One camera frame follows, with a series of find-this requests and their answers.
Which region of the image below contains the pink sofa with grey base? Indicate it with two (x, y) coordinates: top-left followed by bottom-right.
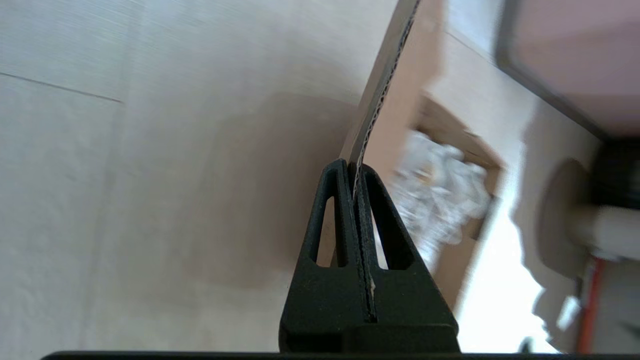
(494, 0), (640, 141)

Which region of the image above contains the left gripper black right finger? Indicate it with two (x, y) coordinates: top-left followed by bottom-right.
(357, 163), (459, 354)

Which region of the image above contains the round dark brown table base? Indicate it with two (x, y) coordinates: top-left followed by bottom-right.
(537, 159), (640, 278)

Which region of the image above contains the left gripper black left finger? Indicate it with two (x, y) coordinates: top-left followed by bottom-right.
(278, 158), (376, 354)

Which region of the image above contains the cardboard shoe box with lid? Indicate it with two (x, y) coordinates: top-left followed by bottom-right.
(332, 0), (506, 313)

